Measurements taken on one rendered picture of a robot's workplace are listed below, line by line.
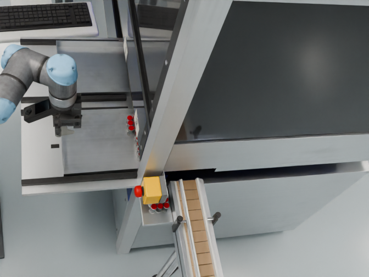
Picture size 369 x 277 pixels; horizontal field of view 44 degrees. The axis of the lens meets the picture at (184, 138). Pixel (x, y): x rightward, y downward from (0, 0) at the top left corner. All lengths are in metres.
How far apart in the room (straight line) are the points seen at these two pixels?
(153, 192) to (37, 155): 0.46
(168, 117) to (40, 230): 1.44
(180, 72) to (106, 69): 0.88
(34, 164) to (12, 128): 1.12
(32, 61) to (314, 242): 2.07
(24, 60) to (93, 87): 0.66
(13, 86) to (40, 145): 0.56
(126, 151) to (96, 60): 0.44
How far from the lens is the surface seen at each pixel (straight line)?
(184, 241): 1.57
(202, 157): 1.50
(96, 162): 1.69
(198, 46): 1.00
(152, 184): 1.51
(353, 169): 2.03
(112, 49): 1.99
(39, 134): 1.74
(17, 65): 1.22
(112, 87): 1.87
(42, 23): 2.14
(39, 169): 1.68
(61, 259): 2.47
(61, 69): 1.19
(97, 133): 1.74
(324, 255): 2.85
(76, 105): 1.33
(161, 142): 1.35
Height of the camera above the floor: 2.39
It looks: 58 degrees down
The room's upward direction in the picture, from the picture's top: 24 degrees clockwise
